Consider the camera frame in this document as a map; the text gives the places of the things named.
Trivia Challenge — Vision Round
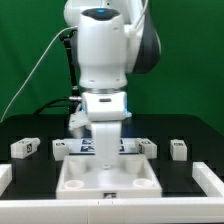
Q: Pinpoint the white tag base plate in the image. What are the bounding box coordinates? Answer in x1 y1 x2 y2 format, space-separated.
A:
62 138 138 155

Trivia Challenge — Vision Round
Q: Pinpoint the black base cable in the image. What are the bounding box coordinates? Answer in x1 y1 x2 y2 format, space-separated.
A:
33 97 73 116

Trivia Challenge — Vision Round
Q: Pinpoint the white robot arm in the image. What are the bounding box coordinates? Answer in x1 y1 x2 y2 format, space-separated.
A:
64 0 161 169

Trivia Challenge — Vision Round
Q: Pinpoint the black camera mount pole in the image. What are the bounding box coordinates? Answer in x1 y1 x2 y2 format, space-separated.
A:
59 29 80 113

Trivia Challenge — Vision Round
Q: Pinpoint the white left fence block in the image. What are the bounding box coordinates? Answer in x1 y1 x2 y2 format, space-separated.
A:
0 164 12 196

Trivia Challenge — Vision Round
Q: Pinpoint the white fence block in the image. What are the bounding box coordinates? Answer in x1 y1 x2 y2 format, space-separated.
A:
192 162 224 198
0 164 12 196

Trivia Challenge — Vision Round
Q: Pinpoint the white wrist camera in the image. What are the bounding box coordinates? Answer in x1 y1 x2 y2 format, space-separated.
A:
68 111 90 139

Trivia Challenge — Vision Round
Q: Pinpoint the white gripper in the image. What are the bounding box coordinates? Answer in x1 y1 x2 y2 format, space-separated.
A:
82 92 126 169

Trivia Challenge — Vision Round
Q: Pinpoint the white camera cable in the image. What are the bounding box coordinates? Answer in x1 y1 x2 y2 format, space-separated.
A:
0 26 80 123

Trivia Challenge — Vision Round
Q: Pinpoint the white square tabletop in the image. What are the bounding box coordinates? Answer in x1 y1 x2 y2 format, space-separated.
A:
56 155 162 200

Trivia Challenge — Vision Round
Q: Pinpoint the white front fence rail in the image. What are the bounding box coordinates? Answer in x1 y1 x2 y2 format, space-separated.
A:
0 197 224 224

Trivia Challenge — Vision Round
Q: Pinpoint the white right fence block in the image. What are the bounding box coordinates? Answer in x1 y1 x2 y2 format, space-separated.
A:
192 162 224 198

